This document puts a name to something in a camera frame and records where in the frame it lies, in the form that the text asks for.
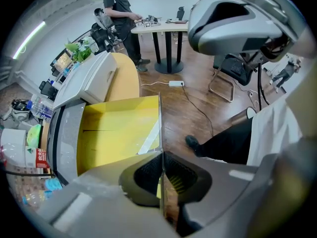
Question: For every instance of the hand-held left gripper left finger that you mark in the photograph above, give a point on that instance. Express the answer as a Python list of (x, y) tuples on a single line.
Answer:
[(99, 207)]

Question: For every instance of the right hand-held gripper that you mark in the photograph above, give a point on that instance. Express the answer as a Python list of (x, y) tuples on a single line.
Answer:
[(275, 6)]

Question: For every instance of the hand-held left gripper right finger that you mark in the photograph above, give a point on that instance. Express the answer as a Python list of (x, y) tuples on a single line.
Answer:
[(223, 187)]

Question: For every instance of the dark grey box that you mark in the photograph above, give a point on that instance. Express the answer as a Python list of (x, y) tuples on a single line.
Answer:
[(69, 133)]

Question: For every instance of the yellow drawer with clear front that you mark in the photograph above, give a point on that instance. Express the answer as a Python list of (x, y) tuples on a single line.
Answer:
[(116, 128)]

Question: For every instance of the person's right forearm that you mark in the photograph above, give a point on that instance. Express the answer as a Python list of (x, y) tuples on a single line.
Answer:
[(307, 95)]

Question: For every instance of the black office chair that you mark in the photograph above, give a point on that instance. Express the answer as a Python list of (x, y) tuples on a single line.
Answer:
[(180, 13)]

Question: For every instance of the beige table with black legs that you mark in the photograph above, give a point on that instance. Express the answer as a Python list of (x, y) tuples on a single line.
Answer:
[(163, 27)]

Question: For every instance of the person's black trouser leg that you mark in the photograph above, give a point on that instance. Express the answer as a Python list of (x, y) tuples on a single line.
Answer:
[(227, 142)]

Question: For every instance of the blue cloth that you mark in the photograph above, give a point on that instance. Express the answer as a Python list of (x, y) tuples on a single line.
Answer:
[(53, 184)]

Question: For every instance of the gripper devices on table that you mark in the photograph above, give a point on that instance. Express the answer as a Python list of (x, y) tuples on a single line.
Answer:
[(149, 21)]

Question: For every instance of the white power strip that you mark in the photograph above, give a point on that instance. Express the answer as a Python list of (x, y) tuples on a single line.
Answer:
[(176, 83)]

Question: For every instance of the person's white shirt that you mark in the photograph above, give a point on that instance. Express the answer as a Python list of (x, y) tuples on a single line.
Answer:
[(270, 133)]

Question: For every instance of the red label carton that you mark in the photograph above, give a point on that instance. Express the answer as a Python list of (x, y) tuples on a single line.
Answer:
[(39, 157)]

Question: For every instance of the green packet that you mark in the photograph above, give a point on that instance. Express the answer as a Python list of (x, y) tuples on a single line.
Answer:
[(34, 135)]

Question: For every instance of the grey backpack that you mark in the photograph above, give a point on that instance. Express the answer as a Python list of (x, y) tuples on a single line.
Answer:
[(104, 17)]

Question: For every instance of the black bag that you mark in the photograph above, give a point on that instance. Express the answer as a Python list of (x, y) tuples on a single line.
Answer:
[(100, 37)]

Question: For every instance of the clear water bottle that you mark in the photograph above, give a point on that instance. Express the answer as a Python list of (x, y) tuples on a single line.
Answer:
[(40, 110)]

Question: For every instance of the white storage cabinet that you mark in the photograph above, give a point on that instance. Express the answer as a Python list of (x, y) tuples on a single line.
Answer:
[(94, 78)]

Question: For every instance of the green potted plant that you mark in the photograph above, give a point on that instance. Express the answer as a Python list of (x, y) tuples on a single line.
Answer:
[(80, 49)]

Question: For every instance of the framed picture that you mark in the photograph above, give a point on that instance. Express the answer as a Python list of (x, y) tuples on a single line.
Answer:
[(62, 61)]

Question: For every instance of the long ceiling light strip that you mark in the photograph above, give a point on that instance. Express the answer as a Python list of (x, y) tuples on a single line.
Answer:
[(28, 41)]

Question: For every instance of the black chair with metal frame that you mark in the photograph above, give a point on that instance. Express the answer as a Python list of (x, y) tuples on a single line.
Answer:
[(235, 68)]

